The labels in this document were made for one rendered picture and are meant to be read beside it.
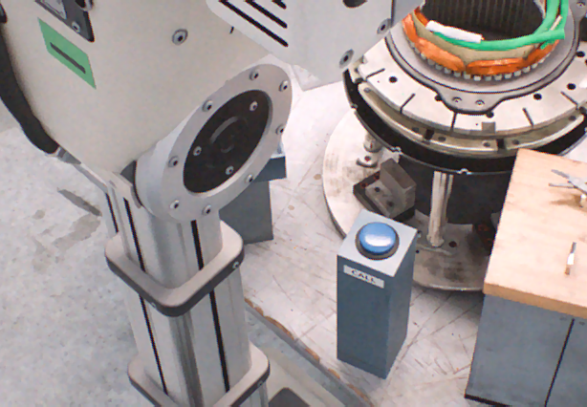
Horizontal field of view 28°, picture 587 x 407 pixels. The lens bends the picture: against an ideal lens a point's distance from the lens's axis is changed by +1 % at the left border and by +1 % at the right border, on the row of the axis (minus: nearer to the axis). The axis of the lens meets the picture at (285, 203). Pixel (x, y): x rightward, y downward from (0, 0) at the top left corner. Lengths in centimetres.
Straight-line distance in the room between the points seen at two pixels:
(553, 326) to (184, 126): 61
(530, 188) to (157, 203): 57
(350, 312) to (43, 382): 116
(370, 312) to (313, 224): 29
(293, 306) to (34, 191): 125
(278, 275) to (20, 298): 106
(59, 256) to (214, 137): 174
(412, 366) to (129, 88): 85
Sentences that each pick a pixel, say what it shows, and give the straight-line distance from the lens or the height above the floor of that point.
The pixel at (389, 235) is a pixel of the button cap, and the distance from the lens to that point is 134.
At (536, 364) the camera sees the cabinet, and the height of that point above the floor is 91.
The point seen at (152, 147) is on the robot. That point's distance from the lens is 87.
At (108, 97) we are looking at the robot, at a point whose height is 155.
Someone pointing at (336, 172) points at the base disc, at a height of 80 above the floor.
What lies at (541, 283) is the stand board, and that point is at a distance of 130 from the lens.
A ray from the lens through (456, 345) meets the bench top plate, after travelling 157.
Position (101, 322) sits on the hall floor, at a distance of 252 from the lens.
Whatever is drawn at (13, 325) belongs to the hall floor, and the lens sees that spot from 256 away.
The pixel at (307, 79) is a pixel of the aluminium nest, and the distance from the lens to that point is 180.
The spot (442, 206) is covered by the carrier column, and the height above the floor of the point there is 91.
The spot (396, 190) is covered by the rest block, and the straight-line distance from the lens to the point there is 161.
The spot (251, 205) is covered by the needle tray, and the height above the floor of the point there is 87.
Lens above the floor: 216
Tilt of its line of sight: 55 degrees down
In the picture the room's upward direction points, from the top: 3 degrees counter-clockwise
